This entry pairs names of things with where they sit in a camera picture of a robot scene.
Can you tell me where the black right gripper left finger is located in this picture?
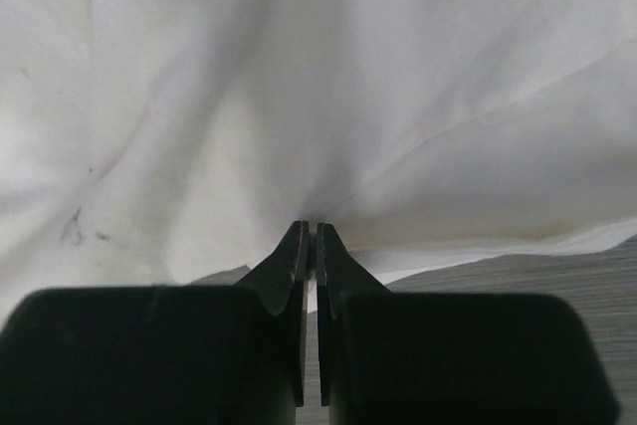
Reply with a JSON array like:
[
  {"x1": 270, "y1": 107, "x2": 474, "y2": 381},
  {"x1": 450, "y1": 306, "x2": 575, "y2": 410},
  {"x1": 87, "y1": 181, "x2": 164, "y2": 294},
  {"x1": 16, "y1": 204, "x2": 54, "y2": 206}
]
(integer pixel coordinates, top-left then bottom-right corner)
[{"x1": 1, "y1": 221, "x2": 310, "y2": 424}]

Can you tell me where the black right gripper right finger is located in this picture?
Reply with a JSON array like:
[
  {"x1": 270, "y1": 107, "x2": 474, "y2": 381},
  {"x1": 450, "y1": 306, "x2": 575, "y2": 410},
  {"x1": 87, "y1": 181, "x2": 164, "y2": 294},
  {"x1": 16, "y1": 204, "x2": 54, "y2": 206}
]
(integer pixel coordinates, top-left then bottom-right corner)
[{"x1": 315, "y1": 223, "x2": 621, "y2": 424}]

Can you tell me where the cream white t shirt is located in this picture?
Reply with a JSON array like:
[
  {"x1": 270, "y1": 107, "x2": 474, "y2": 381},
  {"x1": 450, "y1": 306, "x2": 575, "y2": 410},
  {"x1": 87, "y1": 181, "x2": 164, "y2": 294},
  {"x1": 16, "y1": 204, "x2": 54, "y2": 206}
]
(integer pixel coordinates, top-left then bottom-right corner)
[{"x1": 1, "y1": 0, "x2": 636, "y2": 315}]

